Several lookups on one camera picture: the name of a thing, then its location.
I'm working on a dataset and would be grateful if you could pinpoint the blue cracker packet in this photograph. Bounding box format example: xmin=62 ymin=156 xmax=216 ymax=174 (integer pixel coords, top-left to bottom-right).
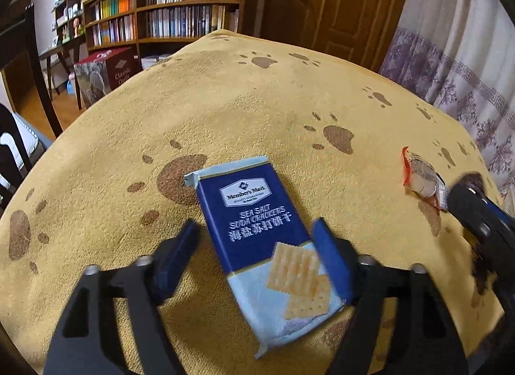
xmin=184 ymin=155 xmax=349 ymax=360

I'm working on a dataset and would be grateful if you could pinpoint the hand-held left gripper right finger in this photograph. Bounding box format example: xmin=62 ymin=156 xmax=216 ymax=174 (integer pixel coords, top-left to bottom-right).
xmin=312 ymin=218 xmax=461 ymax=375

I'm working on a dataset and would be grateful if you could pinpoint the yellow paw print tablecloth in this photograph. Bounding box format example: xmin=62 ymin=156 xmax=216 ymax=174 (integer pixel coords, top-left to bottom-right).
xmin=0 ymin=29 xmax=515 ymax=375

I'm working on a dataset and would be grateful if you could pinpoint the red cardboard box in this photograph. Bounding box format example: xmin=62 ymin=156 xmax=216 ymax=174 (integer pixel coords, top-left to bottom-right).
xmin=73 ymin=47 xmax=143 ymax=108

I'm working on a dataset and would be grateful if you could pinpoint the black chair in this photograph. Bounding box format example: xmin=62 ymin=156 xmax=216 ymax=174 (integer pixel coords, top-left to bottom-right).
xmin=0 ymin=103 xmax=35 ymax=202

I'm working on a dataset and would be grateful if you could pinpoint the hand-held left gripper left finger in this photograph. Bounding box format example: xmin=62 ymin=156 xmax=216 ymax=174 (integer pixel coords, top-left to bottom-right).
xmin=42 ymin=219 xmax=202 ymax=375

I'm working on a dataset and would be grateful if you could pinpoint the striped seat cushion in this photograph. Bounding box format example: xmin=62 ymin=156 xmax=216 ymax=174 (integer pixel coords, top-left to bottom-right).
xmin=12 ymin=111 xmax=55 ymax=154

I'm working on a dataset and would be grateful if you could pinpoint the wooden bookshelf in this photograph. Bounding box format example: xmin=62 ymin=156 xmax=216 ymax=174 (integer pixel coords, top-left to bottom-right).
xmin=50 ymin=0 xmax=258 ymax=62

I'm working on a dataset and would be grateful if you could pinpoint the brown wooden door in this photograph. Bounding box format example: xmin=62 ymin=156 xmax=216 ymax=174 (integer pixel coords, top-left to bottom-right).
xmin=241 ymin=0 xmax=415 ymax=73

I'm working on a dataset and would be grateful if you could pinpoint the red-trimmed clear snack packet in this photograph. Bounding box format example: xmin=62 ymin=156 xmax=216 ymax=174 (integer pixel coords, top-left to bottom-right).
xmin=401 ymin=147 xmax=450 ymax=211

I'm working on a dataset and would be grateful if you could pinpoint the dark wooden chair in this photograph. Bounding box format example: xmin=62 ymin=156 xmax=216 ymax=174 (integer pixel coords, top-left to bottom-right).
xmin=0 ymin=2 xmax=65 ymax=138

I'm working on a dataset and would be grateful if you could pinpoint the white purple patterned curtain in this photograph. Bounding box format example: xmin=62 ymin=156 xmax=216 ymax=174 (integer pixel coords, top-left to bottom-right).
xmin=378 ymin=0 xmax=515 ymax=198

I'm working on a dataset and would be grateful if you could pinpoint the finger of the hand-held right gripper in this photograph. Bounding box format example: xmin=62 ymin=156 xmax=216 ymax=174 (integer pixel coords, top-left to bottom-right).
xmin=470 ymin=232 xmax=505 ymax=297
xmin=447 ymin=173 xmax=515 ymax=239

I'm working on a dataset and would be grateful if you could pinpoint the dark wooden side table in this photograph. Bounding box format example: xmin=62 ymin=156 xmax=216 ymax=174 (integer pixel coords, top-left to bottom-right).
xmin=38 ymin=43 xmax=87 ymax=110

